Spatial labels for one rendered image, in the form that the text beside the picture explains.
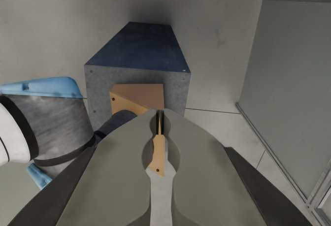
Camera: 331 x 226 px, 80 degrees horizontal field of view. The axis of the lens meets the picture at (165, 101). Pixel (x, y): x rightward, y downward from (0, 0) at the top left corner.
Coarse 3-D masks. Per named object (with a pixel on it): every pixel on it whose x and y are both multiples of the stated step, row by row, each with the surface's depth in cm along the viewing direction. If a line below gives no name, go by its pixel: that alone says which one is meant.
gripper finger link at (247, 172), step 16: (240, 160) 8; (240, 176) 7; (256, 176) 8; (256, 192) 7; (272, 192) 7; (272, 208) 6; (288, 208) 6; (272, 224) 6; (288, 224) 6; (304, 224) 6
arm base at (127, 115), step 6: (114, 114) 51; (120, 114) 49; (126, 114) 48; (132, 114) 49; (108, 120) 49; (114, 120) 48; (120, 120) 47; (126, 120) 47; (102, 126) 48; (108, 126) 46; (114, 126) 46; (120, 126) 46; (96, 132) 45; (102, 132) 45; (108, 132) 45; (102, 138) 43
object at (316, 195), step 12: (288, 0) 107; (300, 0) 98; (312, 0) 90; (324, 0) 84; (240, 108) 167; (264, 144) 131; (288, 180) 106; (324, 180) 84; (300, 192) 97; (312, 192) 89; (324, 192) 84; (312, 204) 89; (312, 216) 89
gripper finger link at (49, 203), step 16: (80, 160) 8; (64, 176) 7; (80, 176) 7; (48, 192) 7; (64, 192) 7; (32, 208) 6; (48, 208) 6; (64, 208) 6; (16, 224) 6; (32, 224) 6; (48, 224) 6
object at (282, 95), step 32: (256, 32) 142; (288, 32) 108; (320, 32) 86; (256, 64) 142; (288, 64) 107; (320, 64) 86; (256, 96) 142; (288, 96) 107; (320, 96) 86; (256, 128) 141; (288, 128) 107; (320, 128) 86; (288, 160) 107; (320, 160) 86
